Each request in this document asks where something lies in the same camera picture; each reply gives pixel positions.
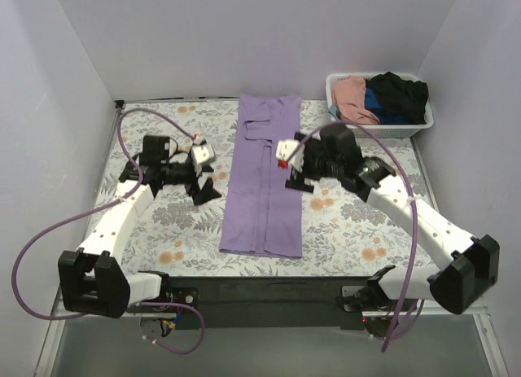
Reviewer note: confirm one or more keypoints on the aluminium frame rail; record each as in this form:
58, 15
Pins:
439, 344

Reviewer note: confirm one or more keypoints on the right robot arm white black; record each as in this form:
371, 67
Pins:
465, 266

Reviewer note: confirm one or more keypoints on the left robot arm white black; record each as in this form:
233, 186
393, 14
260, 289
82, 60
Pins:
91, 278

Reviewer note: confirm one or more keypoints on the pink t shirt in basket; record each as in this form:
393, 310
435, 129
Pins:
348, 96

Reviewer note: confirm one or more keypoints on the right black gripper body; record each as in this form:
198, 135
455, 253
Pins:
304, 170

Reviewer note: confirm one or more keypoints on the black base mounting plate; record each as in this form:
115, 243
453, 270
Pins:
261, 302

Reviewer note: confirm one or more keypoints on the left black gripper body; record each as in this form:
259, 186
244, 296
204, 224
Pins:
196, 178

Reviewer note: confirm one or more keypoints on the black t shirt in basket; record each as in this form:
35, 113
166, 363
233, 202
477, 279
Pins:
406, 97

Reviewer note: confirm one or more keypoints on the floral patterned table cloth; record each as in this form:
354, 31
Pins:
341, 234

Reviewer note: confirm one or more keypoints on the purple t shirt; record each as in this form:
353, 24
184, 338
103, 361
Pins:
262, 217

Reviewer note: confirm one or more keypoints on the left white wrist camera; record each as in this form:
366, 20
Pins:
202, 152

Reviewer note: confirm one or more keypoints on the blue t shirt in basket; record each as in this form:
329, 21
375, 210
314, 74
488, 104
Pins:
385, 116

